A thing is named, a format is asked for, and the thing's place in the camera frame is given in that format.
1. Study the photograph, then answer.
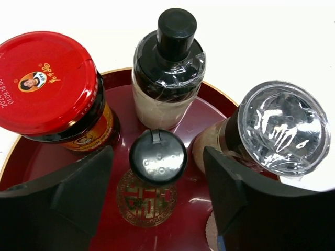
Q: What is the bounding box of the black knob salt grinder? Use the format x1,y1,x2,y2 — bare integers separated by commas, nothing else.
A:
132,8,206,130

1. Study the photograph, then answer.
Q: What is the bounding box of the red lid sauce jar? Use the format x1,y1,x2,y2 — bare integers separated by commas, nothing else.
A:
1,31,120,153

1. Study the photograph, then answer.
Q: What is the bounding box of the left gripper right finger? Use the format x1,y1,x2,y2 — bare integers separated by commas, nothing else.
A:
203,146,334,250

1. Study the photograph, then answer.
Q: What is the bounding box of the black lid spice bottle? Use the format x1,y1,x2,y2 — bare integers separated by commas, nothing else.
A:
129,129,188,187

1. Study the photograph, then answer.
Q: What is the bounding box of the blue label silver cap bottle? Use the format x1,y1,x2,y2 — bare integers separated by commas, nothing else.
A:
205,211,218,251

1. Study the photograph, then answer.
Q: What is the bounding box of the clear cap pepper grinder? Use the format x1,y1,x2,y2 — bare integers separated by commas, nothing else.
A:
192,81,331,179

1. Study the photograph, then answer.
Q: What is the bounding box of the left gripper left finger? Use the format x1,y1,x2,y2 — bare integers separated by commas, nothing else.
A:
1,146,114,250

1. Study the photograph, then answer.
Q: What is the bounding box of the red round tray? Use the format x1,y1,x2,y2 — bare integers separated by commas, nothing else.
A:
1,68,237,250

